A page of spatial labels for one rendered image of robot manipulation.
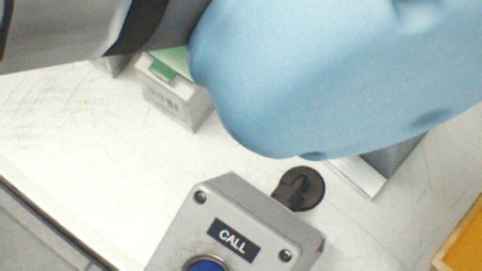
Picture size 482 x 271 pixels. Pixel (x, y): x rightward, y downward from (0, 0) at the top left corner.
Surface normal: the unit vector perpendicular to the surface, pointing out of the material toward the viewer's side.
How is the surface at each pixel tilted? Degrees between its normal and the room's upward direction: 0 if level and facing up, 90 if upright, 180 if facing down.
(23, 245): 0
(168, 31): 94
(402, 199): 0
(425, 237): 0
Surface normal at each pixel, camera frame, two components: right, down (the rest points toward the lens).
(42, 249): -0.04, -0.33
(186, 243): -0.33, 0.09
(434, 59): 0.32, 0.89
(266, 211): 0.49, -0.83
